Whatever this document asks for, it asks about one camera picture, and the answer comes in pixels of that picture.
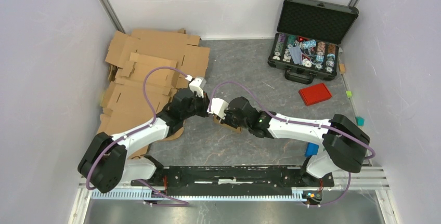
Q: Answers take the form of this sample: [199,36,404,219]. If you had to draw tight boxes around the brown cardboard box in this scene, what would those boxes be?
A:
[213,115,242,134]

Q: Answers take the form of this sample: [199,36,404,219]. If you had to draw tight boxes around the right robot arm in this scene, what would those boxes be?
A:
[212,97,370,187]

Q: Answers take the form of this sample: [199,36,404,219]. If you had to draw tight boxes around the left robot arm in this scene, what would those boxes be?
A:
[77,88,210,193]

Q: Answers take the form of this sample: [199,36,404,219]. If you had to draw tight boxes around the red flat box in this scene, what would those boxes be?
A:
[299,83,332,106]

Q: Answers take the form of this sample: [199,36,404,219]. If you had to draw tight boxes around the stack of flat cardboard boxes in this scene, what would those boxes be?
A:
[96,28,211,160]

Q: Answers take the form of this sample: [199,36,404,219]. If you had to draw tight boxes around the blue block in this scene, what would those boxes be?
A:
[304,143,320,157]

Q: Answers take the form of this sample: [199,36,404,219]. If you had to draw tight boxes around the black poker chip case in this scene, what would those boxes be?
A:
[267,0,359,84]

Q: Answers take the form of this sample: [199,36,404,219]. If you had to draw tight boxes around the small orange wooden block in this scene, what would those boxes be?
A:
[339,63,346,74]

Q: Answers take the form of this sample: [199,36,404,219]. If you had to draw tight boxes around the teal cube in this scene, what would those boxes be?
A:
[355,116,365,126]

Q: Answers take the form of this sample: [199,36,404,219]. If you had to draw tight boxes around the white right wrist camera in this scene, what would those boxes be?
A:
[207,98,228,119]

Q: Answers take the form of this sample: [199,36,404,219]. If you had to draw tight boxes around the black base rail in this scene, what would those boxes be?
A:
[147,165,334,196]

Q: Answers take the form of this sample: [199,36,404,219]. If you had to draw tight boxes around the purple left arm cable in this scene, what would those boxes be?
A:
[85,66,193,207]

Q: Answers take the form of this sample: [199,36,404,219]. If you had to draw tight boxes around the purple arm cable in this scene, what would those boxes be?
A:
[209,80,377,207]
[85,66,193,207]

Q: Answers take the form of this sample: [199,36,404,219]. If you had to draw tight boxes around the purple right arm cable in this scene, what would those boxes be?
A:
[209,80,377,207]

